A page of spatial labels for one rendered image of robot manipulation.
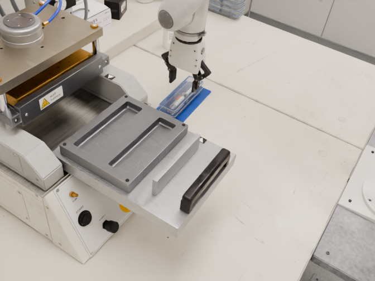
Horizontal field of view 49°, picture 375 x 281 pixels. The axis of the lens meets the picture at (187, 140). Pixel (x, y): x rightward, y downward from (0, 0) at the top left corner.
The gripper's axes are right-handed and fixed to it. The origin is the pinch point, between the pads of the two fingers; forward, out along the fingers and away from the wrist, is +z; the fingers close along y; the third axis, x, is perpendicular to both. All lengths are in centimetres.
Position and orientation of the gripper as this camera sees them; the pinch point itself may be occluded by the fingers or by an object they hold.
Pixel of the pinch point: (183, 81)
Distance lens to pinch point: 124.5
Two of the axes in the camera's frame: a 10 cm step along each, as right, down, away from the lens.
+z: -0.9, 7.2, 6.9
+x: -4.9, 5.7, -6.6
